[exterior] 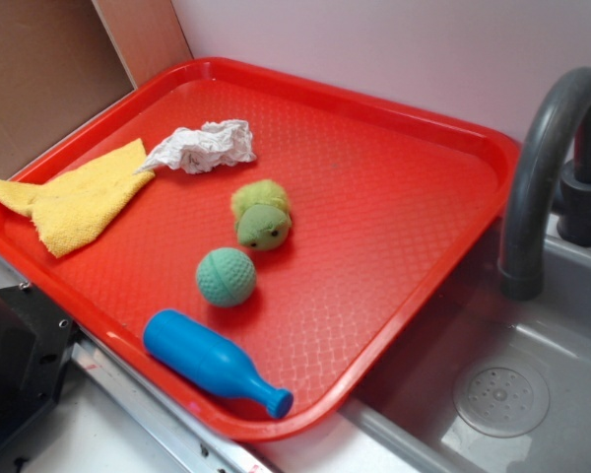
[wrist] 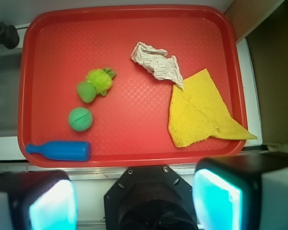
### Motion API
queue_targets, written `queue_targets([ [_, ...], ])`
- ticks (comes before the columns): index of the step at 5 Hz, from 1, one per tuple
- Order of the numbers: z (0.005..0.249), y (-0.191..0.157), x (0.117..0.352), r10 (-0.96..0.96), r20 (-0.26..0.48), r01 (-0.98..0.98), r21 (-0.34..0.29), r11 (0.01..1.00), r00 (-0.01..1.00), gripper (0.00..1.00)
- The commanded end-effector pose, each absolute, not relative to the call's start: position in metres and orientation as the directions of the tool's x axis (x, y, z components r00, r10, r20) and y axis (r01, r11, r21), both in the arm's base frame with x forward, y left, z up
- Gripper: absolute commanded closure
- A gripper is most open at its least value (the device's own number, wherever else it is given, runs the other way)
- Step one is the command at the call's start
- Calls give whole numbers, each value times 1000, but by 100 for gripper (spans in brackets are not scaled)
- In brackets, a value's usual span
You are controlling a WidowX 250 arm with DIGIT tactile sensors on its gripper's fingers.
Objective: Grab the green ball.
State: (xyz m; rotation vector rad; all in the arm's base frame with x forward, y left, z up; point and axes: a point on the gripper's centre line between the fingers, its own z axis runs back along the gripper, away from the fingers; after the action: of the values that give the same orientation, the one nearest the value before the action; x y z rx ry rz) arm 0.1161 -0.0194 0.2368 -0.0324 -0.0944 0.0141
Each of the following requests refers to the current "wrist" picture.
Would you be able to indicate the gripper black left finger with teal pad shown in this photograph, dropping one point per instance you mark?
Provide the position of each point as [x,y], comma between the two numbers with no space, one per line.
[44,200]

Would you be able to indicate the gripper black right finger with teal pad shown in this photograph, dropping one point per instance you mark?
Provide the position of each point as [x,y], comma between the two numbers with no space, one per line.
[243,192]

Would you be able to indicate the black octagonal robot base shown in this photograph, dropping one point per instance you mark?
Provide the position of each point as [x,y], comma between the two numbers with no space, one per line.
[150,198]

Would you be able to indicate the green ball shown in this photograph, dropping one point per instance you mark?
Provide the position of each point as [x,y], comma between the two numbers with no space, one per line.
[80,119]

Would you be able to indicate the blue plastic toy bottle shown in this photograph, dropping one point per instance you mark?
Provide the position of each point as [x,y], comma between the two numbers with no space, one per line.
[62,150]

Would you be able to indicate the yellow microfiber cloth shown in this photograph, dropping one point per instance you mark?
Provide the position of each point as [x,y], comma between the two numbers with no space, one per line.
[198,112]

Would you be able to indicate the fuzzy green plush toy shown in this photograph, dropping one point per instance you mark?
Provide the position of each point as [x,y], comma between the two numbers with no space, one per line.
[97,81]

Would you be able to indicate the crumpled white paper towel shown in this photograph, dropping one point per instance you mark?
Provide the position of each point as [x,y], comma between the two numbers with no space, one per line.
[156,62]

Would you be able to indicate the red plastic tray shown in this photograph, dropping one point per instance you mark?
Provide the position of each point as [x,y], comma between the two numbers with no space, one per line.
[130,123]

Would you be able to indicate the black clamp knob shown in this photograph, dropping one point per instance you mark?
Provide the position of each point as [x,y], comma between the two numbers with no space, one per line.
[8,36]

